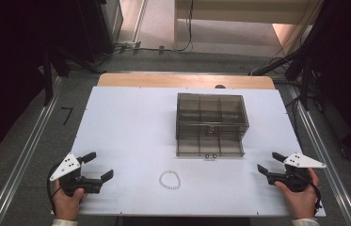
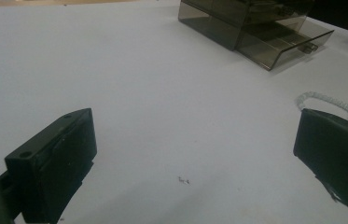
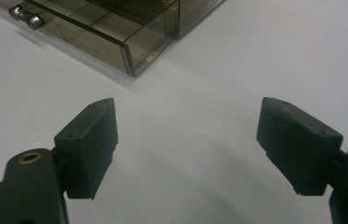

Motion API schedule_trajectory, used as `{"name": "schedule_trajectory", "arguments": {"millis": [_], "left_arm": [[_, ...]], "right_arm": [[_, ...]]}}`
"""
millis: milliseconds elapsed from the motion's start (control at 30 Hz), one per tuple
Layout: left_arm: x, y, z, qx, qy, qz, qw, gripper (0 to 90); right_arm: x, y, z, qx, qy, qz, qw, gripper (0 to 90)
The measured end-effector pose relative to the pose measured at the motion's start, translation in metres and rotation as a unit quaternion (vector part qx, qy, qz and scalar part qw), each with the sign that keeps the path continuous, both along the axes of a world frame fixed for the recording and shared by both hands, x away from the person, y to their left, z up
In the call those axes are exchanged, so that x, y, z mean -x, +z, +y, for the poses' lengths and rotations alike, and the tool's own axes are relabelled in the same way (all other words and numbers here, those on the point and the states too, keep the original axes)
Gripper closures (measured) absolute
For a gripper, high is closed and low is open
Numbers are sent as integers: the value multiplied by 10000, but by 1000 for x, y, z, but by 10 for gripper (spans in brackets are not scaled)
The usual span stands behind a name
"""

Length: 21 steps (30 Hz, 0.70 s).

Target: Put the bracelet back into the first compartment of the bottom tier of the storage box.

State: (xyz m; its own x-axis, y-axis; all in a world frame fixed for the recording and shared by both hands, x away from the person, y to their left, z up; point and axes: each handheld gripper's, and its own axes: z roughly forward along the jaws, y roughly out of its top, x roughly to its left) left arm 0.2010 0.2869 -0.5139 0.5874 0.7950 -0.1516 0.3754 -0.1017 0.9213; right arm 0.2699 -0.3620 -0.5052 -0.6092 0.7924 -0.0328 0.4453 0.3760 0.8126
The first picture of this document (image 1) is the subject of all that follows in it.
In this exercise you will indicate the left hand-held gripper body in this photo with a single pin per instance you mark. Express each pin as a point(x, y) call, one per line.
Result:
point(66, 166)

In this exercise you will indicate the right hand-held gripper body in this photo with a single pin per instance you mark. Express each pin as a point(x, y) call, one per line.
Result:
point(301, 161)

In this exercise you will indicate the clear grey compartment storage box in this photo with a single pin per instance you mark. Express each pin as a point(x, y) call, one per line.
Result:
point(210, 122)

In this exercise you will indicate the person's left hand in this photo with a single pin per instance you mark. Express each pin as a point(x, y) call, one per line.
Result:
point(66, 205)

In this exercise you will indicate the person's right hand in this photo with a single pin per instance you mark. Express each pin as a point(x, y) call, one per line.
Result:
point(303, 202)

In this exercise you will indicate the white table board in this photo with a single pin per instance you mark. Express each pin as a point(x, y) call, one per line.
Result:
point(132, 125)

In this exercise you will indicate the black metal stand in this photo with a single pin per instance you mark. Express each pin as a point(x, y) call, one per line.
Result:
point(305, 84)
point(48, 81)

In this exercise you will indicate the wooden table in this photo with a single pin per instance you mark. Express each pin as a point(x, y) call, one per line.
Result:
point(163, 80)

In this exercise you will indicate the dark cabinet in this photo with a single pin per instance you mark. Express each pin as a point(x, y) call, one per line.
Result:
point(101, 25)

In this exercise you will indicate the beige cabinet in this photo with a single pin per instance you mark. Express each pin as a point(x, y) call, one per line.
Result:
point(226, 9)

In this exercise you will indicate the metal floor rail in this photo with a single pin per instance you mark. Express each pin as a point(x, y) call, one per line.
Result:
point(22, 160)
point(323, 157)

